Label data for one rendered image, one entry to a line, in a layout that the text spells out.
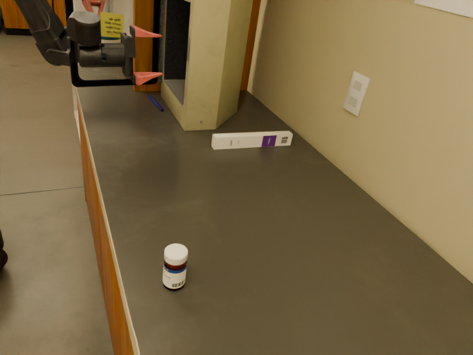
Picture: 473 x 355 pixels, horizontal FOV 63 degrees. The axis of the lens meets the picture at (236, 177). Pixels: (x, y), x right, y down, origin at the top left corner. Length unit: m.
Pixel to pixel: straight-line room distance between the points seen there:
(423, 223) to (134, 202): 0.71
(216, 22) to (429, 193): 0.74
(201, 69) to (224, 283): 0.70
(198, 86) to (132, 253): 0.62
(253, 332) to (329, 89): 0.85
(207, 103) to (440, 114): 0.67
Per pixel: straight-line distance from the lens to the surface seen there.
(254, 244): 0.85
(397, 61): 1.11
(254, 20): 1.68
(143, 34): 1.05
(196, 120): 1.29
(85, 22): 1.00
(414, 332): 0.81
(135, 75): 1.08
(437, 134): 1.03
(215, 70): 1.25
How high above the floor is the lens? 1.49
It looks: 31 degrees down
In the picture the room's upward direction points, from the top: 9 degrees clockwise
